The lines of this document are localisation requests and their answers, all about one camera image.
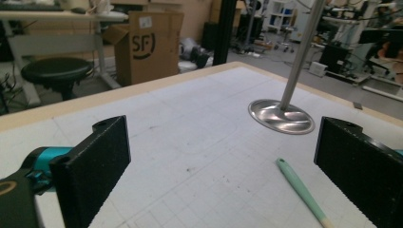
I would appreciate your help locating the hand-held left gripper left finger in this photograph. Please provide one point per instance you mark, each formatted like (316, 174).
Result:
(92, 171)

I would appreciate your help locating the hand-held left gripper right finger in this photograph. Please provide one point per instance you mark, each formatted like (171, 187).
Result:
(361, 167)

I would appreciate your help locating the black round stool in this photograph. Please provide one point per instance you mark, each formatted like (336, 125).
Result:
(57, 74)

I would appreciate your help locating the metal stand with round base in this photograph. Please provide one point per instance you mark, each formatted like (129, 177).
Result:
(293, 79)

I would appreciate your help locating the white grid mat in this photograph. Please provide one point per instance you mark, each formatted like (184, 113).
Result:
(202, 152)

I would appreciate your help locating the brown cardboard box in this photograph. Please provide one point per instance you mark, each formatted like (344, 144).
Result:
(149, 47)

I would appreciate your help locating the white desk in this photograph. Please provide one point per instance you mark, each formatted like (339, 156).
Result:
(60, 34)

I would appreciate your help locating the white shelf unit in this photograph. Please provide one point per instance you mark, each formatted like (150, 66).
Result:
(280, 14)

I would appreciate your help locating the black vertical post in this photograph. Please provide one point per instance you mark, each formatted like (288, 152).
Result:
(224, 31)

